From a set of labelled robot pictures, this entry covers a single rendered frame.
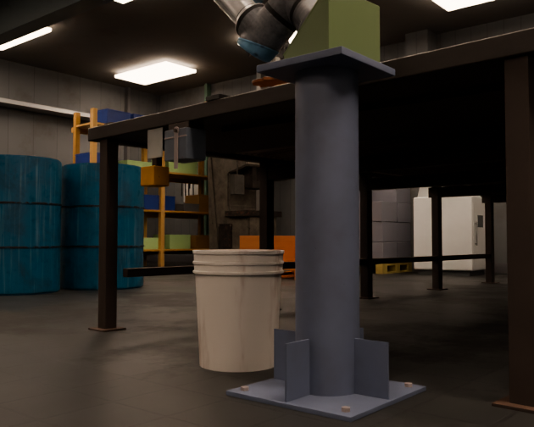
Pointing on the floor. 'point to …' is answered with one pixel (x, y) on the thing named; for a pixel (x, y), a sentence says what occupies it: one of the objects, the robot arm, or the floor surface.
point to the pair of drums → (53, 225)
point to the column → (327, 252)
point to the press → (232, 202)
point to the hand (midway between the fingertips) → (270, 81)
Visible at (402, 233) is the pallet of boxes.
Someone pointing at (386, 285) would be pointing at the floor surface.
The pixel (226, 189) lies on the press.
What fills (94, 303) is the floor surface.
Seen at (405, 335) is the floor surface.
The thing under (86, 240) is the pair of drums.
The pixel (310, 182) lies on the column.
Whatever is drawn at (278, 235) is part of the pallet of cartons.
